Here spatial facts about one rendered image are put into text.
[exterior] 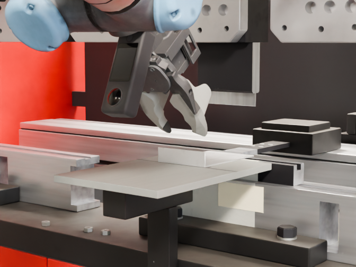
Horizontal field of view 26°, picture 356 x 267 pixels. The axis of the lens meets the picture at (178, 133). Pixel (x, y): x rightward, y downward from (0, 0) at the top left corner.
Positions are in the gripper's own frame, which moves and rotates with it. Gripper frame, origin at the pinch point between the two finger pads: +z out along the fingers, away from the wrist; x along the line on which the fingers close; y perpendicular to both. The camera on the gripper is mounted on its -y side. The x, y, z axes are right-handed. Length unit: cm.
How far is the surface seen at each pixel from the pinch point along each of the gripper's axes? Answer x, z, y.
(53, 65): 84, 30, 46
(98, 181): 0.2, -7.3, -16.1
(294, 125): -2.2, 19.8, 21.2
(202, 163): -3.8, 3.3, -2.9
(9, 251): 33.6, 14.6, -17.7
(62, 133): 60, 28, 21
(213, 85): 1.3, 1.7, 11.4
